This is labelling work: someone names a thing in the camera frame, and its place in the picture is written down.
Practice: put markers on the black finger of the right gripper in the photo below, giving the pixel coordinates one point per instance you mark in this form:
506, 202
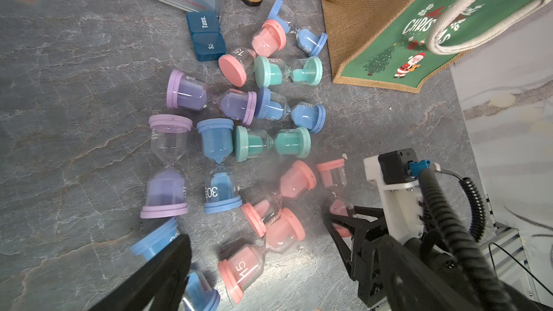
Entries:
365, 215
353, 238

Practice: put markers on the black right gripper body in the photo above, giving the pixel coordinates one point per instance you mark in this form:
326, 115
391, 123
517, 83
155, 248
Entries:
371, 289

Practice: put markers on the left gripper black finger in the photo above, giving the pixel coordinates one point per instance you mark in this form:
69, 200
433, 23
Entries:
160, 284

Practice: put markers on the pink hourglass small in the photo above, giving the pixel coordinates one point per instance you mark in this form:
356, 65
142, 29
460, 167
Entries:
333, 177

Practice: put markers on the green burlap canvas bag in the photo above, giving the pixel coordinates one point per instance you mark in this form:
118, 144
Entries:
399, 44

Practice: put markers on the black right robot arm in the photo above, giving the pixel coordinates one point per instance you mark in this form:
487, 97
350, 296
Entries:
445, 270

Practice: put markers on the blue hourglass front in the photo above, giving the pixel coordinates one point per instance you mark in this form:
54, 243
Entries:
198, 295

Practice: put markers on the pink hourglass lower pair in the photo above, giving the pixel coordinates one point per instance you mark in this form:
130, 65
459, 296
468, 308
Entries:
268, 216

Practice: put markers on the pink hourglass number 15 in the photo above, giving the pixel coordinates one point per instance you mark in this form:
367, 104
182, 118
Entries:
241, 270

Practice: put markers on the purple hourglass standing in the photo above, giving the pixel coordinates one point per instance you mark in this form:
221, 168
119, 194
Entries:
166, 192

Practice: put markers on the blue hourglass number 30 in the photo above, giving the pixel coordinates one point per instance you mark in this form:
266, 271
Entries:
220, 189

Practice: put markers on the green hourglass centre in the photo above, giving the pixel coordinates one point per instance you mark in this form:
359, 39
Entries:
249, 143

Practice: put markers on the green hourglass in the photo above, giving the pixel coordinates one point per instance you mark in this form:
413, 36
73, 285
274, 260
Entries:
273, 71
249, 143

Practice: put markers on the blue hourglass centre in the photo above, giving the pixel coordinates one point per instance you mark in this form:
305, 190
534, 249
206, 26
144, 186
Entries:
273, 106

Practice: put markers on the green hourglass upper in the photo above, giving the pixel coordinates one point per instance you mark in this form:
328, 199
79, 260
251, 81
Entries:
273, 71

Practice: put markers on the blue hourglass near bag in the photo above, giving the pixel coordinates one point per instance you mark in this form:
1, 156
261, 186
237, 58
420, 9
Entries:
309, 39

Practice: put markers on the purple hourglass lying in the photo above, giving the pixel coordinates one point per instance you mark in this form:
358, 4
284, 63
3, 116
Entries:
186, 92

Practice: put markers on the pink hourglass upper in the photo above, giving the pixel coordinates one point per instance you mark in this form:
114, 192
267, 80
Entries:
240, 63

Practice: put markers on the teal pill box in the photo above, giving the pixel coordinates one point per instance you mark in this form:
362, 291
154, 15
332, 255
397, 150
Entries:
207, 39

